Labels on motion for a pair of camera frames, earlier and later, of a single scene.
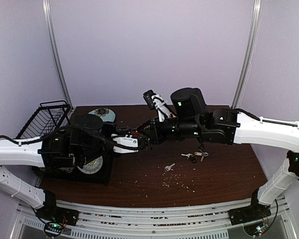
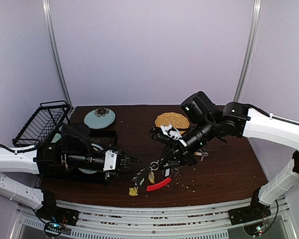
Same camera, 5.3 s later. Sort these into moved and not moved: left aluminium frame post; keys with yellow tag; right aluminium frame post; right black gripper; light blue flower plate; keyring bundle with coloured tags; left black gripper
Moved: left black gripper; right black gripper; keyring bundle with coloured tags
Not moved: left aluminium frame post; light blue flower plate; right aluminium frame post; keys with yellow tag
